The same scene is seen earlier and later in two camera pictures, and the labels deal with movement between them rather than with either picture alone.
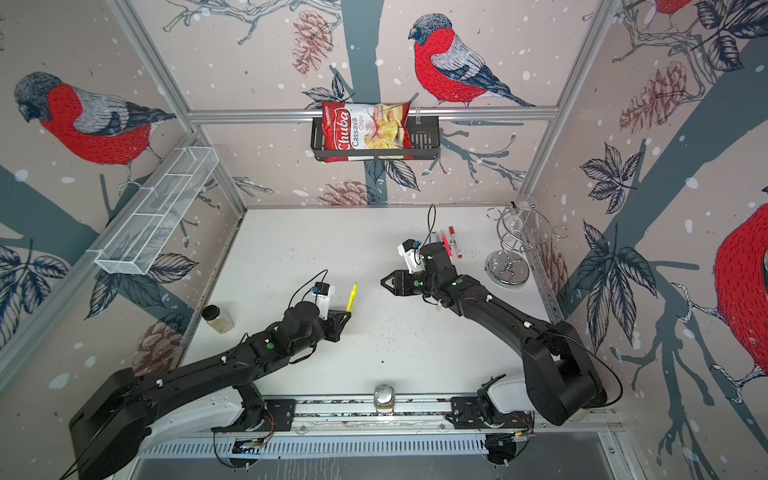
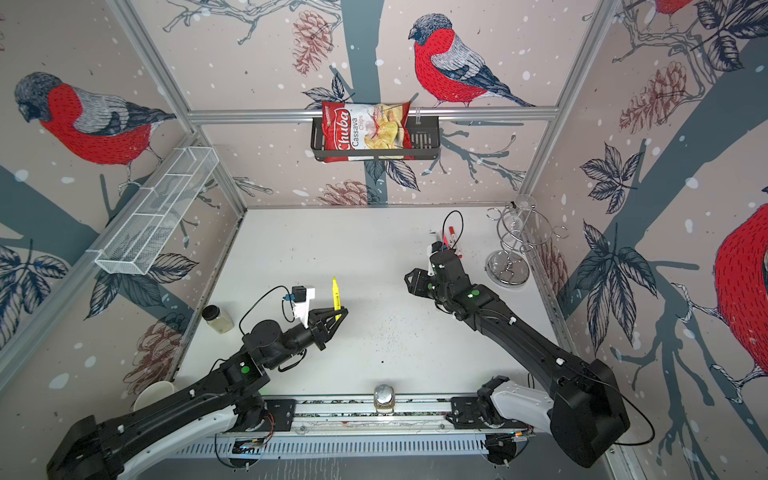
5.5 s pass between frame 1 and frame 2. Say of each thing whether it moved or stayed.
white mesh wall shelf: stayed
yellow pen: moved
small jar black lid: stayed
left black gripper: stayed
